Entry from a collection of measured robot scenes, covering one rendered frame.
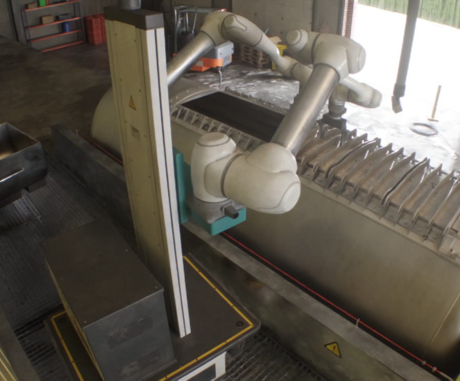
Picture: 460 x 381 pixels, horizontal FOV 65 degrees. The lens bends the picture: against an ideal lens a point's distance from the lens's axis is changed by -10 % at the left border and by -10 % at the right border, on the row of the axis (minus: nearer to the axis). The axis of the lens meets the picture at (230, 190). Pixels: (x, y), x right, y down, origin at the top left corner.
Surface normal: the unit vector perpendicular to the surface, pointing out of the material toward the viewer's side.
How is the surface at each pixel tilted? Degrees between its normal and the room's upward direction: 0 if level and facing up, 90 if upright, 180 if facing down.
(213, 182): 92
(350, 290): 70
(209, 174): 80
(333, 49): 39
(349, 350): 90
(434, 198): 5
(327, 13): 90
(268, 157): 31
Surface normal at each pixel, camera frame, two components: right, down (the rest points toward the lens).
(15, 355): 0.00, -0.83
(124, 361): 0.61, 0.44
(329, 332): -0.72, 0.39
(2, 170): 0.80, 0.34
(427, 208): -0.15, -0.73
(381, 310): -0.68, 0.07
